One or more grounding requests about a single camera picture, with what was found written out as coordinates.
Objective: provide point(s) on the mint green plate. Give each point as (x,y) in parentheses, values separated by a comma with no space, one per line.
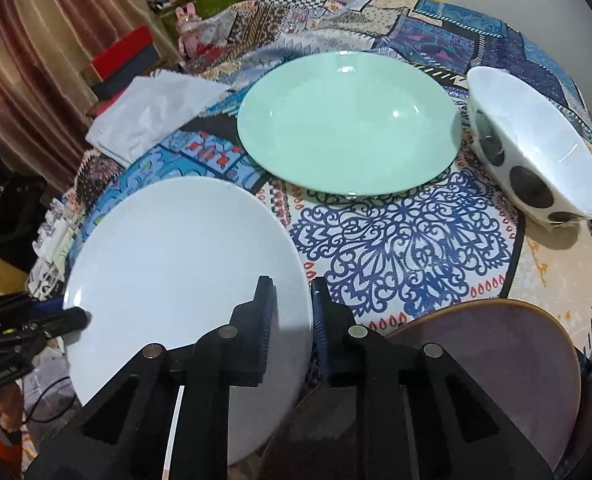
(351,124)

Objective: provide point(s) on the pink bowl brown rim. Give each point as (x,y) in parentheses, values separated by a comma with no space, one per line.
(516,352)

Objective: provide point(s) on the green cardboard box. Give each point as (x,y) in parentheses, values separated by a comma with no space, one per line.
(203,8)

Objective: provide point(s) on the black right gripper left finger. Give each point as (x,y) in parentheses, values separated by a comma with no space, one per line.
(165,414)

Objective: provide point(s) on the red box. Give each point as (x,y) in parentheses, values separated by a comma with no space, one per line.
(120,52)

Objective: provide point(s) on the pink rabbit toy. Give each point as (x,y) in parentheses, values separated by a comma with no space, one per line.
(188,28)

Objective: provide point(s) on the left hand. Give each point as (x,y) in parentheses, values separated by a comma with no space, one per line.
(11,408)

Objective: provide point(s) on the white plate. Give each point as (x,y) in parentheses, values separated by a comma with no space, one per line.
(170,263)

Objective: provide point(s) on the brown striped curtain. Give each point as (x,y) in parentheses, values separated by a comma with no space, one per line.
(44,46)

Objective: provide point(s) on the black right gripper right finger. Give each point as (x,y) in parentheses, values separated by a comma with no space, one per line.
(418,414)

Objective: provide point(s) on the patchwork patterned cloth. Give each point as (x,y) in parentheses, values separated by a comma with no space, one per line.
(392,258)

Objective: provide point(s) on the white bowl black dots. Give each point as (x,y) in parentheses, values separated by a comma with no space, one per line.
(530,149)

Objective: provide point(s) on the white folded cloth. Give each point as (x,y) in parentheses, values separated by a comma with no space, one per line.
(151,108)

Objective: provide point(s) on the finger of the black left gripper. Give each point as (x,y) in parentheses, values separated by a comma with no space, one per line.
(63,322)

